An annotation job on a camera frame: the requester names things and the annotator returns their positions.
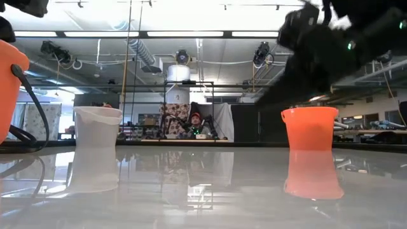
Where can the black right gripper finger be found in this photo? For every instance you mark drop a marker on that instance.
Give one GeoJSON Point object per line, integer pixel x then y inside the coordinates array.
{"type": "Point", "coordinates": [286, 93]}

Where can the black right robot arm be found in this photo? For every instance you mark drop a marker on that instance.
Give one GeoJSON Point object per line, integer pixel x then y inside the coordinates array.
{"type": "Point", "coordinates": [375, 19]}

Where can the orange halloween bucket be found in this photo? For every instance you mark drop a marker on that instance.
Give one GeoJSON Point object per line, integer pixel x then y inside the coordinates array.
{"type": "Point", "coordinates": [310, 127]}

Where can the grey draped cloth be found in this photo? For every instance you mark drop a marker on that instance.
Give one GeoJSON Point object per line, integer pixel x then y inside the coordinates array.
{"type": "Point", "coordinates": [222, 114]}

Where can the person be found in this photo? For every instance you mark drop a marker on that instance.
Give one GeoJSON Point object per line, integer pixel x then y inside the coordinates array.
{"type": "Point", "coordinates": [197, 125]}

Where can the white cylindrical tank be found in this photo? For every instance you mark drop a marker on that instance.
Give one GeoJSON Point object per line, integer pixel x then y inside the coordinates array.
{"type": "Point", "coordinates": [178, 73]}

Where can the floral patterned cloth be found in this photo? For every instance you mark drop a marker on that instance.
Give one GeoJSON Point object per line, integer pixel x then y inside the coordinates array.
{"type": "Point", "coordinates": [54, 117]}
{"type": "Point", "coordinates": [175, 111]}

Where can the red Skittles pack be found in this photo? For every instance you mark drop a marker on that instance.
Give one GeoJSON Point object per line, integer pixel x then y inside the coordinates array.
{"type": "Point", "coordinates": [107, 105]}

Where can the white skull print bucket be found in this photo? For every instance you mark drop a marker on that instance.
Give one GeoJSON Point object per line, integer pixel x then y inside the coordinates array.
{"type": "Point", "coordinates": [97, 127]}

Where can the white hanging cloth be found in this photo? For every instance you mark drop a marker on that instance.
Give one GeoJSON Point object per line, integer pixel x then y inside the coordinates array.
{"type": "Point", "coordinates": [20, 111]}

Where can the black partition wall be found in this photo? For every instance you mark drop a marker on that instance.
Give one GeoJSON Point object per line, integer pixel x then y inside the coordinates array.
{"type": "Point", "coordinates": [248, 124]}

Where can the black metal rack frame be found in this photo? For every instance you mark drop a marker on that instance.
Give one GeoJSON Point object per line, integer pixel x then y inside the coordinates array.
{"type": "Point", "coordinates": [189, 82]}

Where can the silver flexible duct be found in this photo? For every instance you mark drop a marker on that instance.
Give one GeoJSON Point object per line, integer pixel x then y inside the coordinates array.
{"type": "Point", "coordinates": [141, 52]}

